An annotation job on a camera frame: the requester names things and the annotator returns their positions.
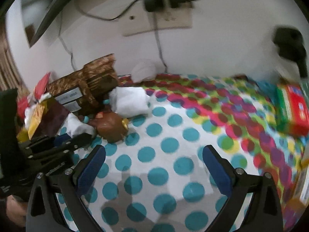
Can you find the person's left hand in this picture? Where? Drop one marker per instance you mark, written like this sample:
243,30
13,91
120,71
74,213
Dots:
14,210

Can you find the yellow medicine box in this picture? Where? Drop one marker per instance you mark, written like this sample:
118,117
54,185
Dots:
301,191

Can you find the black plug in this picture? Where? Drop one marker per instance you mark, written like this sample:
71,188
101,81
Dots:
178,2

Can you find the beige wall socket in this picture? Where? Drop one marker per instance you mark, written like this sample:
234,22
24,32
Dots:
169,21

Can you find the polka dot tablecloth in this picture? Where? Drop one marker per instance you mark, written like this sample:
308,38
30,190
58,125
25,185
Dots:
181,149

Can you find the red and green medicine box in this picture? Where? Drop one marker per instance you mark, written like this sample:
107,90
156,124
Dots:
292,108

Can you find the black clamp mount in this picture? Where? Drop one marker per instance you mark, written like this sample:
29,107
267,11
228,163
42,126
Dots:
289,43

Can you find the brown patterned gift bag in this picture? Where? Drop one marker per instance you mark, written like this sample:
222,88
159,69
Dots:
101,75

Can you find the purple box with gold lining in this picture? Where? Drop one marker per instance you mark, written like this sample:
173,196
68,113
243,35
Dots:
52,120

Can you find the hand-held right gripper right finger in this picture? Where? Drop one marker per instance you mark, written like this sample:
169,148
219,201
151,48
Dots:
217,171

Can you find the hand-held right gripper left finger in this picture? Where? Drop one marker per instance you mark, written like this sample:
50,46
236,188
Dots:
90,171

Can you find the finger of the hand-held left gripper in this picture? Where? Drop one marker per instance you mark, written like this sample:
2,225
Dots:
72,140
36,143

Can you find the dark monitor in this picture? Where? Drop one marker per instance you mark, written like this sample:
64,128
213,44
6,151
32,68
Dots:
48,12

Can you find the red bag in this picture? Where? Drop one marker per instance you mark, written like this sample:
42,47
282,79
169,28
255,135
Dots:
41,84

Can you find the brown patterned box white label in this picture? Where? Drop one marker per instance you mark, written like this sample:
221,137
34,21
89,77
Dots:
70,94

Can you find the white cloth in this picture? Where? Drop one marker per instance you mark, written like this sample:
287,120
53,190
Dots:
143,71

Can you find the brown ribbed wooden panel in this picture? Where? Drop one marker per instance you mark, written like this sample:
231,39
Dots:
9,60

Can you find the brown chocolate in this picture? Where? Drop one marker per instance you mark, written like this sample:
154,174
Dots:
111,127

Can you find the white tissue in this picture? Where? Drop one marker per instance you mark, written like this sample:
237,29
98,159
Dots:
130,101

